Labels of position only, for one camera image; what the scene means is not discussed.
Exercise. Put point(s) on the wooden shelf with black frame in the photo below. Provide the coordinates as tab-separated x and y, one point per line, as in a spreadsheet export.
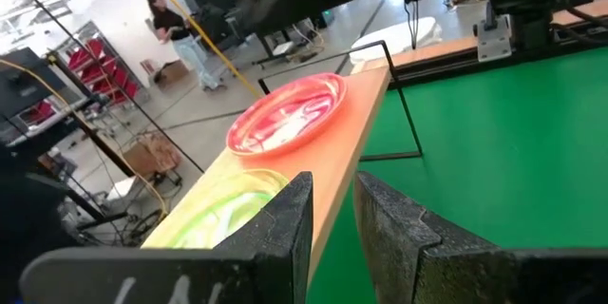
342	142

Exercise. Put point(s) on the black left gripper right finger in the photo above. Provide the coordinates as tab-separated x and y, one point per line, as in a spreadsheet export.
427	275

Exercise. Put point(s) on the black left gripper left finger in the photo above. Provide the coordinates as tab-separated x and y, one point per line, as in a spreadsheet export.
266	256

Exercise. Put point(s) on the brown cardboard box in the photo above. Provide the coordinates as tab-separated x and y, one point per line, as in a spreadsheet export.
173	72
152	154

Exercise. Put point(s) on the green table mat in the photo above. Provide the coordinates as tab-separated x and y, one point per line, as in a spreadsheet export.
499	152

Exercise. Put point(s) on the red storage rack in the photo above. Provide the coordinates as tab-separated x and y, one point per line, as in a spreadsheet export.
95	69

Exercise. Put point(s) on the translucent green plastic plate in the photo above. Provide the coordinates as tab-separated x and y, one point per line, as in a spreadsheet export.
223	209

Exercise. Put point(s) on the translucent orange plastic plate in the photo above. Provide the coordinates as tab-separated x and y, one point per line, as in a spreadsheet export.
266	152

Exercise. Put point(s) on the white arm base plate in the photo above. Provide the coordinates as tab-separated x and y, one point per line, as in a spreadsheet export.
494	43

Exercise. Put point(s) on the person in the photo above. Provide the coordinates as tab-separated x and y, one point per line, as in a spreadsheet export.
178	26

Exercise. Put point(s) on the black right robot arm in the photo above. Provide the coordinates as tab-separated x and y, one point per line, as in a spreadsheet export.
527	0

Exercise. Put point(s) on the translucent pink plastic plate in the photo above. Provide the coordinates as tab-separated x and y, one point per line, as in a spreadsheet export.
290	119

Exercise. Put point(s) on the black aluminium table frame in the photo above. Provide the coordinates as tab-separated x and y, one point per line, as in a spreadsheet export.
451	69

